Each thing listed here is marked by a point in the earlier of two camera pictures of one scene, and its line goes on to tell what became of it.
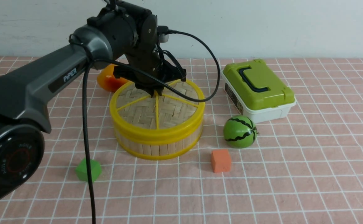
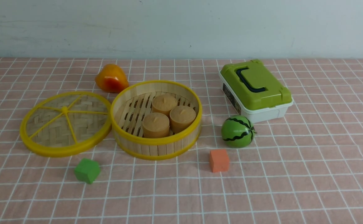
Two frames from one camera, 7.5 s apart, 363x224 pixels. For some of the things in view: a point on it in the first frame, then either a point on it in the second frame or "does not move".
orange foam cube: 221,160 does not move
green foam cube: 81,170 does not move
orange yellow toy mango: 107,81 does not move
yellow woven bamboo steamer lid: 137,116 to 66,124
